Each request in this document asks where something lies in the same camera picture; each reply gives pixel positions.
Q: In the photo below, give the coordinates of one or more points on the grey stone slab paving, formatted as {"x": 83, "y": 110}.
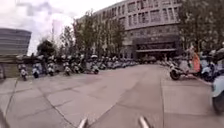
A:
{"x": 126, "y": 90}

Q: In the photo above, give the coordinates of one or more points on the row of trees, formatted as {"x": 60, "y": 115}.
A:
{"x": 90, "y": 36}
{"x": 201, "y": 21}

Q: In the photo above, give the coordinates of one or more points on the large curved grey building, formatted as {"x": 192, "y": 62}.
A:
{"x": 150, "y": 23}

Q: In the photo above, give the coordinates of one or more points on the robot's own part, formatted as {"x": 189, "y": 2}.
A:
{"x": 143, "y": 122}
{"x": 82, "y": 123}

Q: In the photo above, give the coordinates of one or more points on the white scooter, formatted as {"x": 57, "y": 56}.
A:
{"x": 178, "y": 70}

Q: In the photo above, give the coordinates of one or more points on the person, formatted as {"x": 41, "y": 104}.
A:
{"x": 195, "y": 61}

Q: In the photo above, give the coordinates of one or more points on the grey striped building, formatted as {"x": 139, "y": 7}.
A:
{"x": 14, "y": 41}

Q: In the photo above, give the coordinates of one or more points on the pale scooter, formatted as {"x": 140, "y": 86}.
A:
{"x": 218, "y": 91}

